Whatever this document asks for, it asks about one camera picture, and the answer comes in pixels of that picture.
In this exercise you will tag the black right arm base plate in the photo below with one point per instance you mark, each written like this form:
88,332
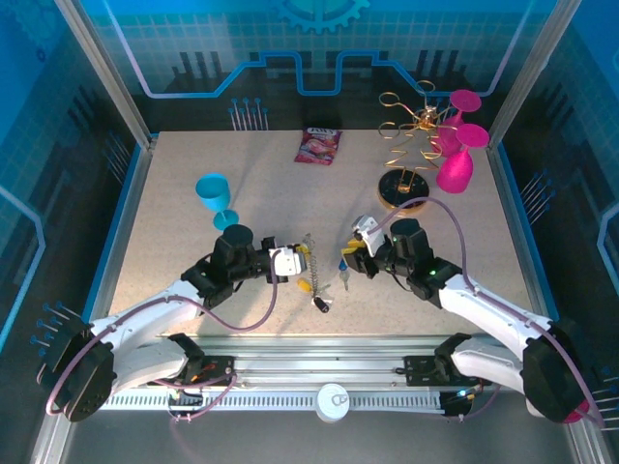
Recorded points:
418,369

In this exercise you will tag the black key fob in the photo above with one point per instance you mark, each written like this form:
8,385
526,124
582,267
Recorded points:
321,304

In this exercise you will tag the pink goblet left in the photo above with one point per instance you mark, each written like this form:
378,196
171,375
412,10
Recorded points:
522,72

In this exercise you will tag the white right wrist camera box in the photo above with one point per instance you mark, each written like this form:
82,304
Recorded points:
365,226

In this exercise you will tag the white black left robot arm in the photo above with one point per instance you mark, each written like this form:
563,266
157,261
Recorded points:
145,314

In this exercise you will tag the pink plastic wine glass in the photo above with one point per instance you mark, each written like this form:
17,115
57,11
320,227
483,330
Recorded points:
465,100
454,174

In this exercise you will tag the aluminium frame post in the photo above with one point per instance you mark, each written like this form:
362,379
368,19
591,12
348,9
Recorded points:
111,82

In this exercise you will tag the aluminium table side rail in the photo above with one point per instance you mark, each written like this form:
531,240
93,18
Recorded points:
512,212
133,193

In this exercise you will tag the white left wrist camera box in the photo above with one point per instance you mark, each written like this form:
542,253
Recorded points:
287,261

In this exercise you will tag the key with yellow tag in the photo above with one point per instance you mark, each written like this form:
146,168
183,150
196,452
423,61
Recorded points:
303,285

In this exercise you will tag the pink candy bag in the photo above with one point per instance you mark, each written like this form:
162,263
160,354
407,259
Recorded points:
316,147

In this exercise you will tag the silver keyring holder with rings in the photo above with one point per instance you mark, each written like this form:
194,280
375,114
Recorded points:
314,270

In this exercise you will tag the key with blue tag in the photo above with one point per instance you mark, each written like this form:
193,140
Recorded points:
342,266

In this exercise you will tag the blue plastic wine glass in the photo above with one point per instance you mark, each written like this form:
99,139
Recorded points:
213,193

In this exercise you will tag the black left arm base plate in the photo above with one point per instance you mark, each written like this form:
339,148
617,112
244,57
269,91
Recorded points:
217,365

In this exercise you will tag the silver tin can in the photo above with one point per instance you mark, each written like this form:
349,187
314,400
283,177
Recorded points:
333,403

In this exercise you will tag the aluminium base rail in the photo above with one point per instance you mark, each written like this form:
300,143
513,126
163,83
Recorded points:
314,350

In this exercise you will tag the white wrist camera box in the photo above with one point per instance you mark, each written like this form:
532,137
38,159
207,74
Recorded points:
365,226
287,261

